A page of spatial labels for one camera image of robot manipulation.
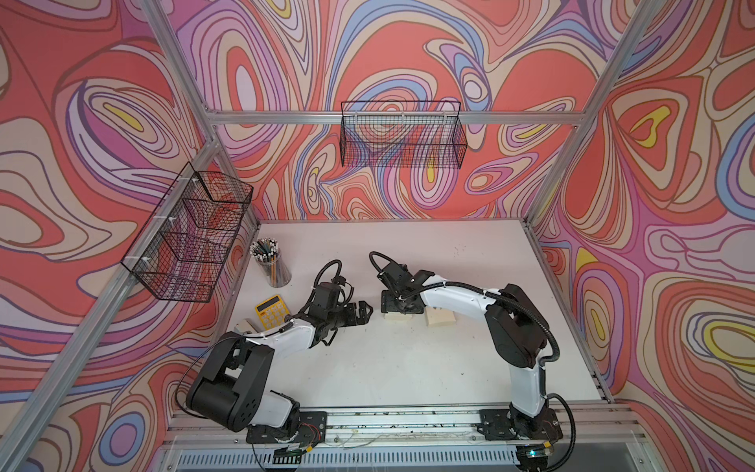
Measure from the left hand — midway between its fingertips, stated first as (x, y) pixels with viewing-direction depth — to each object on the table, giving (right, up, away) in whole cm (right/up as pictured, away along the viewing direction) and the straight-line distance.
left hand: (365, 312), depth 90 cm
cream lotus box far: (+10, -1, +1) cm, 10 cm away
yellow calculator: (-30, -1, +3) cm, 31 cm away
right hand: (+10, -1, +3) cm, 11 cm away
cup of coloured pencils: (-30, +18, -1) cm, 35 cm away
